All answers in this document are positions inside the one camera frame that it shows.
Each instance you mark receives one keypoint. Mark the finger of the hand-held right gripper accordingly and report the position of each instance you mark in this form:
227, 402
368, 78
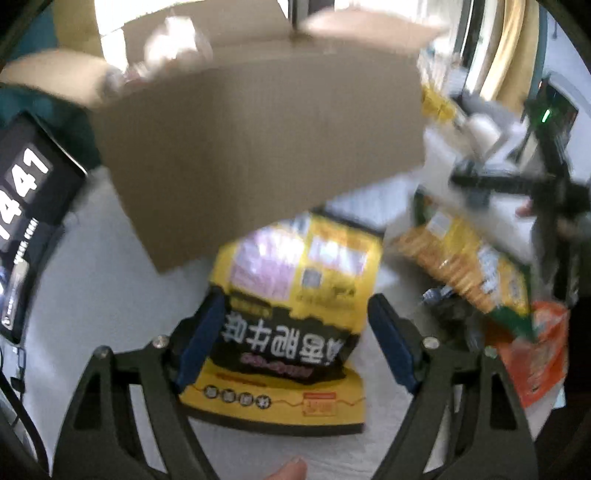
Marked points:
503, 183

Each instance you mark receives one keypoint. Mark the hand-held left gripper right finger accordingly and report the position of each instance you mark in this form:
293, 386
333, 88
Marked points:
392, 341

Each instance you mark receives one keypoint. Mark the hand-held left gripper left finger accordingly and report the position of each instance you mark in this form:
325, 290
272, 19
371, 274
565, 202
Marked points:
203, 337

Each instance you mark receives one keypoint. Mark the plain white snack packet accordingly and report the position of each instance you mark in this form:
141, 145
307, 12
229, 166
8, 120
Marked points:
485, 230

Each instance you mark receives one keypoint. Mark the yellow black snack bag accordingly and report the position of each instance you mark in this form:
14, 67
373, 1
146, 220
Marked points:
286, 286

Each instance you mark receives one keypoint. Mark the orange snack bag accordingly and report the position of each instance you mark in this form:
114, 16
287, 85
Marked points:
540, 360

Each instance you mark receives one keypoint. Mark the cardboard box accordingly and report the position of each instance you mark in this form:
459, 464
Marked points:
258, 152

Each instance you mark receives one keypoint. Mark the person's right hand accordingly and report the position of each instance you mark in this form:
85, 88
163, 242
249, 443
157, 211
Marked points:
554, 249

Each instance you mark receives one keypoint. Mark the person's left hand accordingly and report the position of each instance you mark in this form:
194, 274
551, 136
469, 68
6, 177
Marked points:
286, 470

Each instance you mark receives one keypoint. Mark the small blue white packet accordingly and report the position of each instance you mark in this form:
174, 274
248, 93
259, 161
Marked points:
438, 295

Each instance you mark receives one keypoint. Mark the yellow green cracker bag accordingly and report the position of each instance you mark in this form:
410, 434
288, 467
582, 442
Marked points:
461, 263

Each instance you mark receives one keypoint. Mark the yellow plastic bag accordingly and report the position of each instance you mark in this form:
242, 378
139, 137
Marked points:
441, 104

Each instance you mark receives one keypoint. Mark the tablet clock display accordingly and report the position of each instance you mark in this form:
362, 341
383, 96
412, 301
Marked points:
27, 207

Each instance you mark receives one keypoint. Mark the teal curtain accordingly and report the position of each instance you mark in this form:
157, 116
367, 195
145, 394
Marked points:
60, 124

